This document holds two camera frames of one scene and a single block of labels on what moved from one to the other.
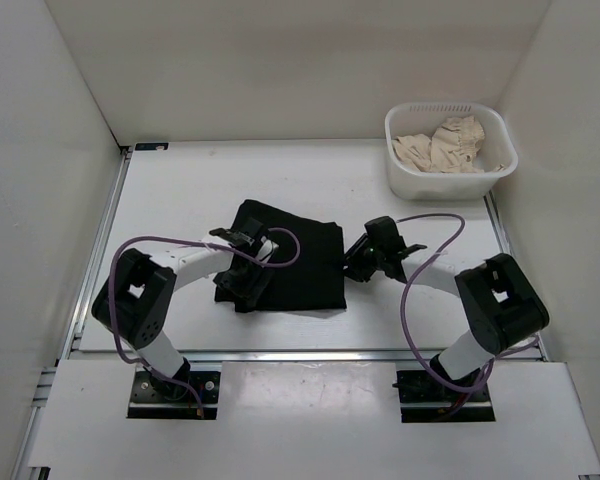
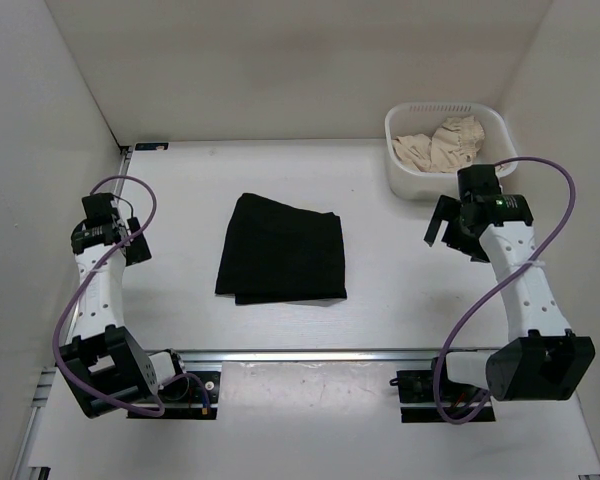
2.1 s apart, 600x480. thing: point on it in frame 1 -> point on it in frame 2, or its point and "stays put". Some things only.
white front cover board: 316,416 stays put
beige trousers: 452,148 stays put
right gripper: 355,268 -> 448,208
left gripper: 249,290 -> 138,251
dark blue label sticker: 151,146 stays put
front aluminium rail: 290,355 stays put
